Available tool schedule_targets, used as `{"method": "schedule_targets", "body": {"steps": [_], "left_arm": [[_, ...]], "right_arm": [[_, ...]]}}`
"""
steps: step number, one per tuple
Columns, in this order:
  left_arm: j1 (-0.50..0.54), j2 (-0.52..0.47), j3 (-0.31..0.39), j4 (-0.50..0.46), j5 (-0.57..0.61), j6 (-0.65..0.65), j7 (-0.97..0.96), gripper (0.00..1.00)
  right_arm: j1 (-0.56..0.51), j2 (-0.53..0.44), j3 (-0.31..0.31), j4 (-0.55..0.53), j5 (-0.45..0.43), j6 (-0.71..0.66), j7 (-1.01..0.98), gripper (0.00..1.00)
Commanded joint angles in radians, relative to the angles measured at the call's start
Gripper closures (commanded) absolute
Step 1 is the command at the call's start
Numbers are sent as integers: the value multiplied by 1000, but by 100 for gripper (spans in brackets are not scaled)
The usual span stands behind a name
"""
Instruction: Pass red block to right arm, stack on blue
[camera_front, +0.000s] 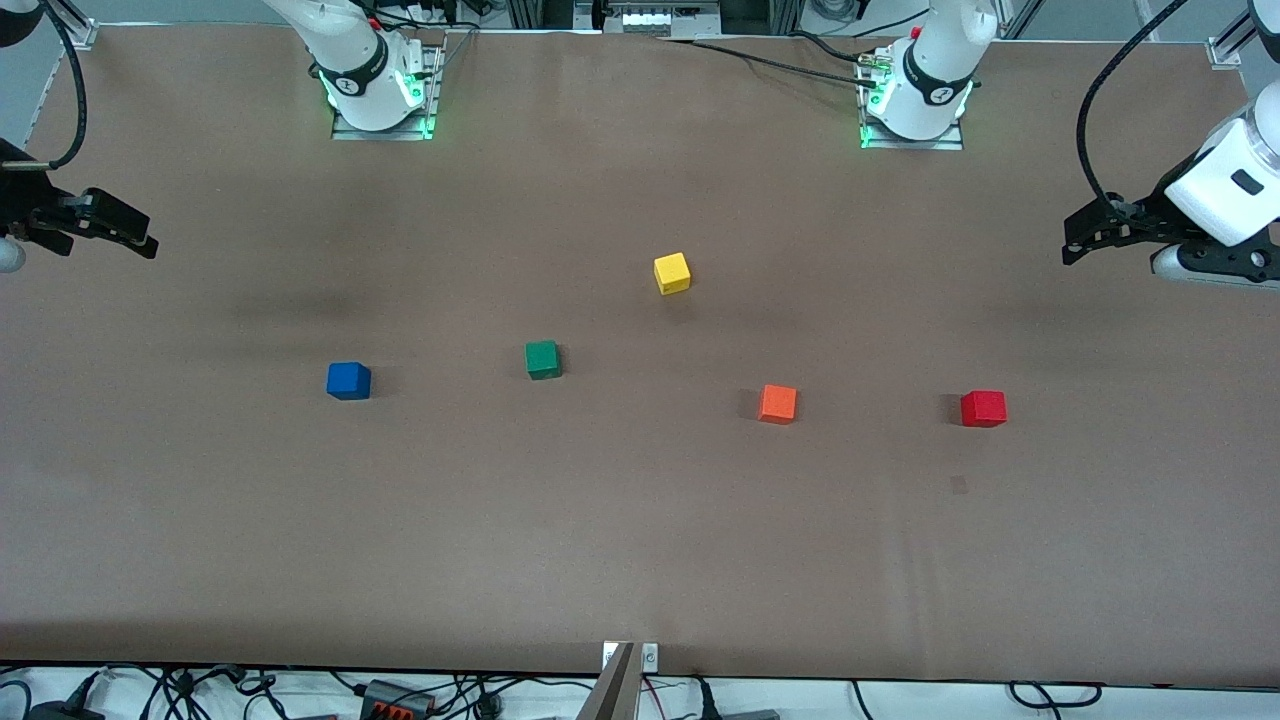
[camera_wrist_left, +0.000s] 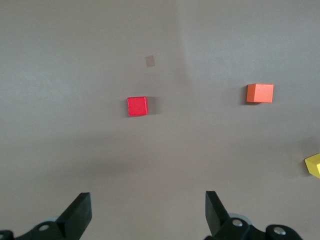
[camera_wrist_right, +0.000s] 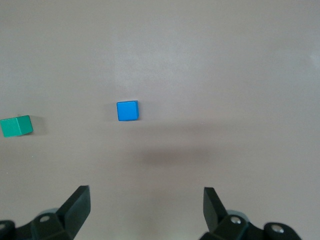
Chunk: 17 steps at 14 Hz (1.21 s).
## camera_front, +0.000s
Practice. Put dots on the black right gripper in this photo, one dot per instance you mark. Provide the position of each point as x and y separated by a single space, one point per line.
24 208

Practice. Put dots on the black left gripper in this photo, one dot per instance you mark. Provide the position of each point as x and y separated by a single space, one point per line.
1150 216

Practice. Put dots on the red wooden block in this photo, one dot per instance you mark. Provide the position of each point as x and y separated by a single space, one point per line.
984 410

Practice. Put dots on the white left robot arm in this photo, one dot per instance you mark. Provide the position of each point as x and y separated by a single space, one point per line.
930 90

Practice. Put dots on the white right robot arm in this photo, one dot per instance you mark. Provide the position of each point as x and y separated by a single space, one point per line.
360 80

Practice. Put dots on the blue wooden block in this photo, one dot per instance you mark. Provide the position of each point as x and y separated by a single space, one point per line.
348 382

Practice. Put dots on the orange wooden block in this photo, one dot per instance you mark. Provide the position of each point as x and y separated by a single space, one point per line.
777 404

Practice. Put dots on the yellow wooden block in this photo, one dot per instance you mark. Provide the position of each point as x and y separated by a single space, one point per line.
672 274

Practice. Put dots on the green wooden block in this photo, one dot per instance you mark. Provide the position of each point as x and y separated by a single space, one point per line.
543 360

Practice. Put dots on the aluminium corner strut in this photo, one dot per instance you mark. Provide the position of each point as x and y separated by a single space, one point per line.
1225 50
82 32

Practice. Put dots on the black power adapter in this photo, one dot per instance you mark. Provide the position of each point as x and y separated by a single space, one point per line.
60 712

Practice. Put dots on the white socket strip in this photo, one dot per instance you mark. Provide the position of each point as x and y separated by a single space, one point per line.
650 20

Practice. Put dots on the black orange power strip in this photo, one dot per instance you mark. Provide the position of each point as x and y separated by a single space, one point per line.
395 697

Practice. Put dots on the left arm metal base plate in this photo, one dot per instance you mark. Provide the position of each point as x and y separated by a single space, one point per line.
920 145

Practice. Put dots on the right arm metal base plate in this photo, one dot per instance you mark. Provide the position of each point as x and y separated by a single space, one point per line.
385 133

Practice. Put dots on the aluminium frame rack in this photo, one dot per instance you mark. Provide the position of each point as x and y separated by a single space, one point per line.
530 12

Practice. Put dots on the small white post bracket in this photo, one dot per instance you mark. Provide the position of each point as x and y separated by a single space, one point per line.
650 656

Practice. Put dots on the grey metal camera post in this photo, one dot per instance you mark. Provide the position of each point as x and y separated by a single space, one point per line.
610 695

